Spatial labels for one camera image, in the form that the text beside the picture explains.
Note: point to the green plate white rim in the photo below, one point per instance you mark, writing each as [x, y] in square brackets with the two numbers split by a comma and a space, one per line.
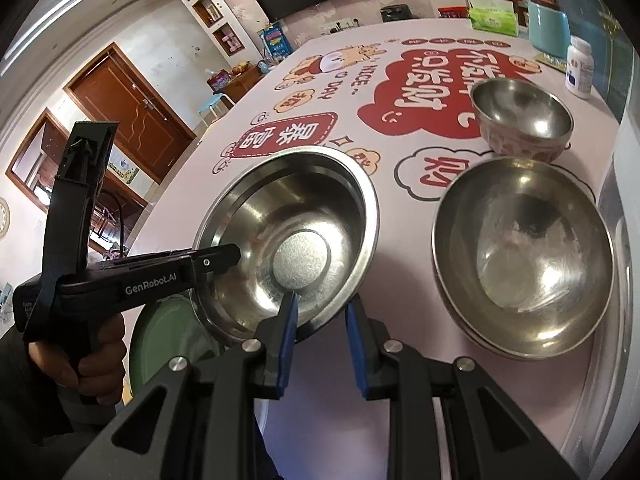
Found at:
[133, 352]

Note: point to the printed tablecloth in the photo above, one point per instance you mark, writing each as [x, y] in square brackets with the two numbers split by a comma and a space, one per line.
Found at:
[430, 390]

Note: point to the recessed wall shelves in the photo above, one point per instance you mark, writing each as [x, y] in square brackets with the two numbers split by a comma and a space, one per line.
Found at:
[210, 10]

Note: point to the pink steel bowl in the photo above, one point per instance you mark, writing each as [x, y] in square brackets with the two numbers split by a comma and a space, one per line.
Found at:
[522, 260]

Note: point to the small steel bowl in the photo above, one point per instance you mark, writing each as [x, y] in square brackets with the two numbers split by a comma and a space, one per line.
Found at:
[522, 115]

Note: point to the glass-panelled wooden door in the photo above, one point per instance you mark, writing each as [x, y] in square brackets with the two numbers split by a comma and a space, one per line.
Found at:
[30, 160]

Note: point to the black appliance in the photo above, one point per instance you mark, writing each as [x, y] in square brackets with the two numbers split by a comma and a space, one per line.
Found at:
[395, 13]

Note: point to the person's left hand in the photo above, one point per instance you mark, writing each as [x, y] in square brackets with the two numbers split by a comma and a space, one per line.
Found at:
[110, 370]

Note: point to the teal container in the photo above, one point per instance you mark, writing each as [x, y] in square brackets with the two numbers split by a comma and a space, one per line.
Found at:
[549, 30]

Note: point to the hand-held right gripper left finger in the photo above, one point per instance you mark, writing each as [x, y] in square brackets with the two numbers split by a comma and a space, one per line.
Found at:
[289, 332]

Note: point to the pill blister pack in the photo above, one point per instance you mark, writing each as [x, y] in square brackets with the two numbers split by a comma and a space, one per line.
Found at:
[550, 60]

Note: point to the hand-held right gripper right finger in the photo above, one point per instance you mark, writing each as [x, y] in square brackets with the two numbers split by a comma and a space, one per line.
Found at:
[356, 340]

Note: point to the red tissue box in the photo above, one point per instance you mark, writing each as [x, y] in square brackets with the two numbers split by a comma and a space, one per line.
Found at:
[218, 81]

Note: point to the wooden cabinet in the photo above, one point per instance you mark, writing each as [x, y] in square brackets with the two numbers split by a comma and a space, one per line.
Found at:
[242, 82]

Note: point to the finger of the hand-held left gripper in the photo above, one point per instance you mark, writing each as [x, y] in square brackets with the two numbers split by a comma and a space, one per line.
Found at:
[215, 261]

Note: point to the white pill bottle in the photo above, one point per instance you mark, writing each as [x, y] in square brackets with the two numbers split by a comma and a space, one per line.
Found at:
[579, 70]

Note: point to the green tissue box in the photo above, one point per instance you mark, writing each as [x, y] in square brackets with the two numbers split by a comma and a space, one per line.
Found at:
[492, 19]

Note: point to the wide-rimmed steel bowl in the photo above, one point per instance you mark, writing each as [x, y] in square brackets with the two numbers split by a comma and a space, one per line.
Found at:
[300, 220]

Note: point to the white-legged blue stool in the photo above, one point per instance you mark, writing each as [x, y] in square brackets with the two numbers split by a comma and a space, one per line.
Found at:
[215, 102]

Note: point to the colourful box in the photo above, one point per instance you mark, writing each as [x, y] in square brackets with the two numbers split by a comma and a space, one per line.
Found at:
[275, 40]

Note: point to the wall clock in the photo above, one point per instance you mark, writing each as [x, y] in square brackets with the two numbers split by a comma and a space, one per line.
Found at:
[4, 217]

